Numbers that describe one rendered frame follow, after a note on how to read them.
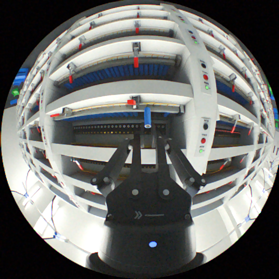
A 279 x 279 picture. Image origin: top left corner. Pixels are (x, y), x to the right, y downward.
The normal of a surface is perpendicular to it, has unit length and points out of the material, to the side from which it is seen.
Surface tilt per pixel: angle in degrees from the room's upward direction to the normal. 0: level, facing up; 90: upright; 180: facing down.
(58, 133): 90
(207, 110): 90
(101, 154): 105
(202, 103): 90
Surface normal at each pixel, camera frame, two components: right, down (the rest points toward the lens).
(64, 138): 1.00, 0.02
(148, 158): -0.05, 0.02
